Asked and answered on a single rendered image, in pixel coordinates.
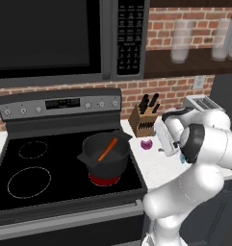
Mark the black and grey stove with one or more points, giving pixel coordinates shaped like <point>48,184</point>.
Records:
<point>63,179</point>

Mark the grey stove knob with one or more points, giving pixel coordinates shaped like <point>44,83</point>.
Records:
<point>38,109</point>
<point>6,112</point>
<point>114,103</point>
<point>23,111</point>
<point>101,104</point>
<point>88,105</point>

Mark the white wall socket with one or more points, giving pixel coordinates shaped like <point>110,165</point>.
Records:
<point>199,82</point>

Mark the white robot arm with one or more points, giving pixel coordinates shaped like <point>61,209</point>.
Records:
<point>197,182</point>

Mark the silver toaster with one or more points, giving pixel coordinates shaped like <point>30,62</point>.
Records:
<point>202,102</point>

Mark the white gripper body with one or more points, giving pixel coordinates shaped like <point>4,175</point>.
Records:
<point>165,137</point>

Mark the wooden knife block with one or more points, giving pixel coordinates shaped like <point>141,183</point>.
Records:
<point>141,120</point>

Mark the orange carrot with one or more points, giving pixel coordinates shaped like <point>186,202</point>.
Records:
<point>108,150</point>

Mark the black microwave oven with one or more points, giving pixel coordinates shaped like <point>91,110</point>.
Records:
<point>46,35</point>

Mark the dark grey fridge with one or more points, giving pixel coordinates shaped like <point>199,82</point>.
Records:
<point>226,96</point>

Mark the teal spatula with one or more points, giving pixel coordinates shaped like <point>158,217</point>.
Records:
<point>182,158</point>

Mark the dark grey pot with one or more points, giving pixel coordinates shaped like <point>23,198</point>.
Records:
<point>114,163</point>

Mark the dark grey cupboard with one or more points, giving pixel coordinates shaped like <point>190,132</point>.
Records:
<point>213,217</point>

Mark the dark wooden shelf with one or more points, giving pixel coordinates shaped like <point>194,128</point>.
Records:
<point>191,67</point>

